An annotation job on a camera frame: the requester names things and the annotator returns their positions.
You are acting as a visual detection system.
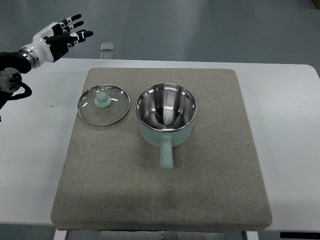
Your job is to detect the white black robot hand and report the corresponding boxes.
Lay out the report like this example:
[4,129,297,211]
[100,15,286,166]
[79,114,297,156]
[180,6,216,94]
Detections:
[18,14,93,69]

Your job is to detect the glass lid with green knob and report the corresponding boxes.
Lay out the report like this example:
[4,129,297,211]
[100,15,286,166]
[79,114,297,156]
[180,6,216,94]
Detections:
[77,84,131,127]

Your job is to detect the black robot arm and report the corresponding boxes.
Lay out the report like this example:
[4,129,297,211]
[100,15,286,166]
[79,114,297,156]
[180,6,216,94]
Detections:
[0,51,34,109]

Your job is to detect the small grey floor plate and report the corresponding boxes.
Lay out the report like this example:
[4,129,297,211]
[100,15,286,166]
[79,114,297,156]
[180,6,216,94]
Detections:
[100,52,114,60]

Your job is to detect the mint green saucepan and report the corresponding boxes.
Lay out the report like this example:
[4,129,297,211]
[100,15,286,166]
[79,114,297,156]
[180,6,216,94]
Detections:
[135,83,197,172]

